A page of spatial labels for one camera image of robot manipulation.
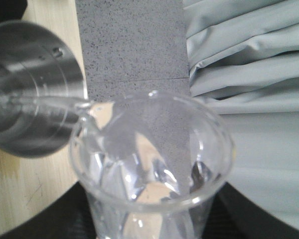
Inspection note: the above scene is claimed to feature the light wooden cutting board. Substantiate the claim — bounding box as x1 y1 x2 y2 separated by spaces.
0 0 84 235

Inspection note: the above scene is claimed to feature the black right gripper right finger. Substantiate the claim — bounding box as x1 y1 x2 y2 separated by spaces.
202 183 299 239

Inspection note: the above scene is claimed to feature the grey curtain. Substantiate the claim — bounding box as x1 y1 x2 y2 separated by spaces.
183 0 299 230

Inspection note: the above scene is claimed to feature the steel double jigger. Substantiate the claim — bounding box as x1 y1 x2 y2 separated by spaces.
0 20 87 158

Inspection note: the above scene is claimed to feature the clear glass beaker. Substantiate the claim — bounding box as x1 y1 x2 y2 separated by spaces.
69 91 235 239

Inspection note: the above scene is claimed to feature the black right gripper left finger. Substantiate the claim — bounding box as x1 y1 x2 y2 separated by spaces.
0 182 97 239

